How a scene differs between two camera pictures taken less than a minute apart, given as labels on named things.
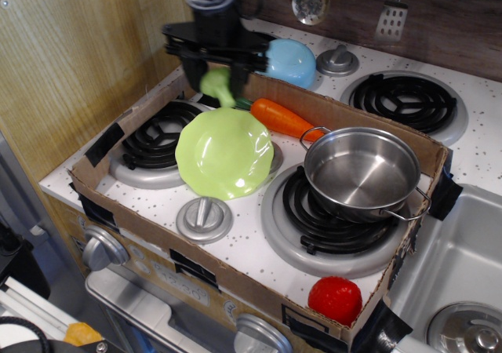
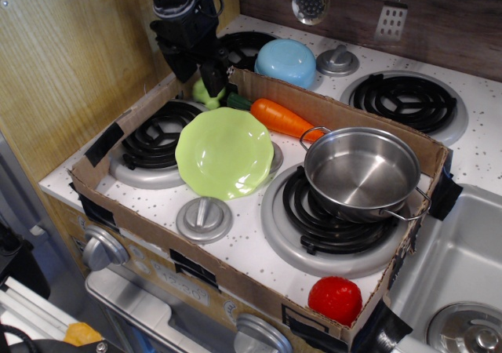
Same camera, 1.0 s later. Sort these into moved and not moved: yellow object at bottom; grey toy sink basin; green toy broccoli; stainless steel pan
Moved: green toy broccoli
Not moved: yellow object at bottom; grey toy sink basin; stainless steel pan
